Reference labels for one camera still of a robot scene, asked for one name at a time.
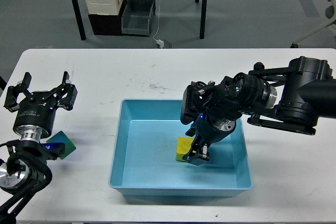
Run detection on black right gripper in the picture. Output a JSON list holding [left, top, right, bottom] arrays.
[[182, 115, 236, 166]]

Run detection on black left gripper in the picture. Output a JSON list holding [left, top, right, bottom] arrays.
[[4, 71, 78, 138]]

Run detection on yellow block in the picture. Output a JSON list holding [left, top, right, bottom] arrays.
[[175, 136, 194, 162]]

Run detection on green block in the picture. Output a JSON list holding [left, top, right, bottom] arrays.
[[47, 131, 76, 159]]

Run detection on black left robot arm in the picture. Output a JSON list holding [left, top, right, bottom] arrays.
[[1, 72, 77, 223]]

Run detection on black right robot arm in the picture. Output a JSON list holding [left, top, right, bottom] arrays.
[[180, 56, 335, 165]]

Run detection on black box under crate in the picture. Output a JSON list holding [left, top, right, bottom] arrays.
[[88, 0, 127, 36]]

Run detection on blue plastic tray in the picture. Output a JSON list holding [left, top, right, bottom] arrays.
[[109, 99, 252, 197]]

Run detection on grey plastic bin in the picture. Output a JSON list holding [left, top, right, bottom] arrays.
[[121, 0, 156, 37]]

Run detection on black table leg left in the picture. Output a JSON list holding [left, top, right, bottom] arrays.
[[71, 0, 86, 40]]

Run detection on black table leg right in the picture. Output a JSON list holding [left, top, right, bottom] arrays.
[[199, 0, 207, 39]]

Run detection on white office chair base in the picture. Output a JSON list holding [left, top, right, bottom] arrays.
[[291, 0, 336, 49]]

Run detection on white cable with adapter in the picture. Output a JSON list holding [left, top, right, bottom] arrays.
[[123, 0, 172, 49]]

